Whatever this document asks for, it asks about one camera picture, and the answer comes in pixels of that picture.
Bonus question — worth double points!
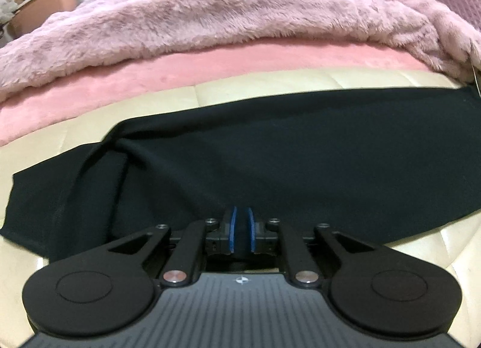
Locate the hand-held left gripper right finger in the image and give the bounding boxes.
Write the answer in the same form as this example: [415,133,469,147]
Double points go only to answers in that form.
[246,207,381,288]

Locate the black pants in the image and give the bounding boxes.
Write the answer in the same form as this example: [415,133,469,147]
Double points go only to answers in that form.
[0,87,481,263]

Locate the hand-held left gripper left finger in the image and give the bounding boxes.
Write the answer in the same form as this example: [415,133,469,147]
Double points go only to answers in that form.
[107,206,242,288]

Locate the pink fluffy blanket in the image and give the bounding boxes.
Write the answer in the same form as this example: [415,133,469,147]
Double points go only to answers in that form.
[0,0,481,97]

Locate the pink bed sheet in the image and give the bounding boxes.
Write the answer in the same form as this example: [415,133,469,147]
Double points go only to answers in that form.
[0,40,433,147]

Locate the cream quilted mattress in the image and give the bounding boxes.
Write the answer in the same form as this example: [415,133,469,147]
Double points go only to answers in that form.
[0,68,481,334]

